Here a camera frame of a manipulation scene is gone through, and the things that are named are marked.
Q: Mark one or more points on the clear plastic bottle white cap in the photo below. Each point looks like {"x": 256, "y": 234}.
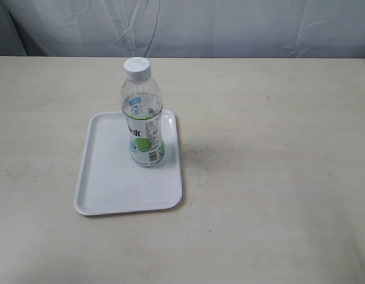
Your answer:
{"x": 142, "y": 105}

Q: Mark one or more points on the white rectangular plastic tray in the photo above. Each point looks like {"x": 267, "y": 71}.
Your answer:
{"x": 111, "y": 182}

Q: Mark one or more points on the white wrinkled backdrop cloth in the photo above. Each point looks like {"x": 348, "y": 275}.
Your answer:
{"x": 183, "y": 28}

